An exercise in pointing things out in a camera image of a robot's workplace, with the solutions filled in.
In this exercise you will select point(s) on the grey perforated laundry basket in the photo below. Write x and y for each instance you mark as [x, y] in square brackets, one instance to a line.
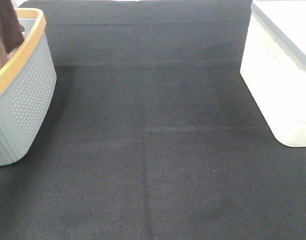
[27, 83]

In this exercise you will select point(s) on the white plastic storage box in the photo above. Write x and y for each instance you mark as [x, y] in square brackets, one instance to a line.
[273, 66]

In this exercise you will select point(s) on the brown towel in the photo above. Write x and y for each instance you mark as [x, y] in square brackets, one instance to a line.
[11, 36]

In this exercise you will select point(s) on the black table cloth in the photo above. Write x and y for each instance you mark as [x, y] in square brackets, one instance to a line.
[152, 132]

